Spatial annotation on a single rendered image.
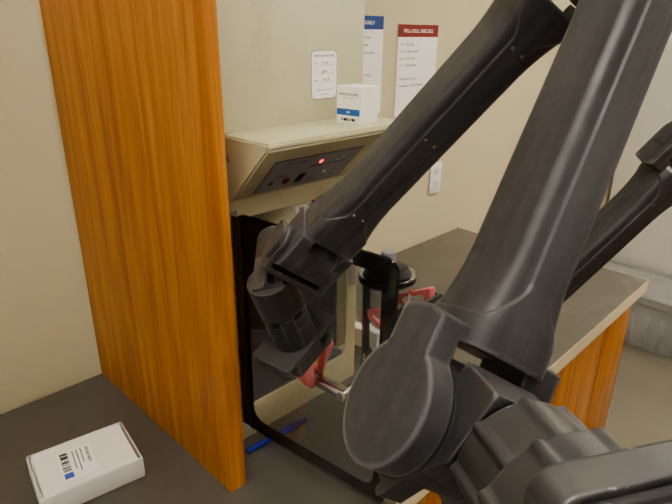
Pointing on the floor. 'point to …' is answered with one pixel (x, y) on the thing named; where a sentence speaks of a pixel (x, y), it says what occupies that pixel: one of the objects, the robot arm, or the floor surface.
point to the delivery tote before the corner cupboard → (650, 312)
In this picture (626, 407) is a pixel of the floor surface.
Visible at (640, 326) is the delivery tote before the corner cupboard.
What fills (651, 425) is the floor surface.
